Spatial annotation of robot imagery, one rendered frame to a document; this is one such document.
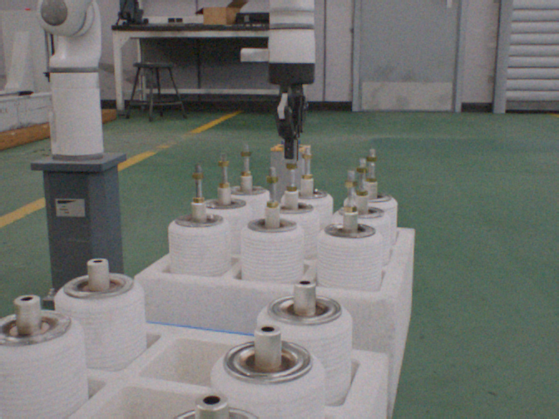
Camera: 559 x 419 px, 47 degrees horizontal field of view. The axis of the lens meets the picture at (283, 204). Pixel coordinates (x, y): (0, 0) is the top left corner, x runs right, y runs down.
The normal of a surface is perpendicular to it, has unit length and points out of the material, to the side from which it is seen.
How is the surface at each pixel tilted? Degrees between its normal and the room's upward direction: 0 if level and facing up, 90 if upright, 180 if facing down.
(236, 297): 90
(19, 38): 68
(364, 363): 0
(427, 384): 0
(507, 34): 90
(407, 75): 90
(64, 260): 90
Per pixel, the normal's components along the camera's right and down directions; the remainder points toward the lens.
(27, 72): 0.99, 0.03
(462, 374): 0.00, -0.97
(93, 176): 0.61, 0.23
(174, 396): -0.29, 0.22
